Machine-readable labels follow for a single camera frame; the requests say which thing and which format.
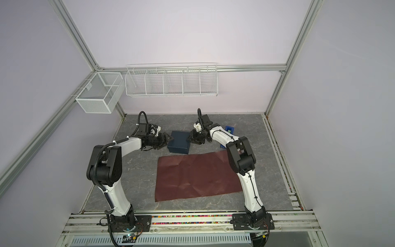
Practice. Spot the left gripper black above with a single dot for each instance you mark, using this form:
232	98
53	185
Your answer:
163	142

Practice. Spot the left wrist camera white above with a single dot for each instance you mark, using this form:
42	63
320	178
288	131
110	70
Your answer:
155	130

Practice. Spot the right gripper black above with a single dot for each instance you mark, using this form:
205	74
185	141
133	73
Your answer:
193	137

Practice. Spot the white slotted cable duct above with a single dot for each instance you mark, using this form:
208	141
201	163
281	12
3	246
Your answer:
165	240

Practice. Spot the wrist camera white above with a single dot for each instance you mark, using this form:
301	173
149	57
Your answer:
197	127
155	130

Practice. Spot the dark red wrapping paper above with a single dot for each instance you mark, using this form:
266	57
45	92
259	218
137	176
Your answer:
195	175

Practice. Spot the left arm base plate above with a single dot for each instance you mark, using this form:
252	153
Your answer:
139	223

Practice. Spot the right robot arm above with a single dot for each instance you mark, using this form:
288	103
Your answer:
241	159

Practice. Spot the aluminium front rail frame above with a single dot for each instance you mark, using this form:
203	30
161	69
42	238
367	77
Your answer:
304	224

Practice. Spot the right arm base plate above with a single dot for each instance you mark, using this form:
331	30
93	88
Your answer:
243	222

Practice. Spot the dark blue gift box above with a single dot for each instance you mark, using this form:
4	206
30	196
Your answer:
180	143

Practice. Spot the long white wire basket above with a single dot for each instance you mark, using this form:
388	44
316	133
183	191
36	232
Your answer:
172	79

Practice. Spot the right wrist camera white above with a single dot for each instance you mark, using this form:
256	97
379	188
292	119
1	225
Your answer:
197	127

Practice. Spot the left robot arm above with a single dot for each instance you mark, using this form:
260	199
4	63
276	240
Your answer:
105	166

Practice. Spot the small white mesh basket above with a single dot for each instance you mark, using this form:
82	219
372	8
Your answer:
102	93

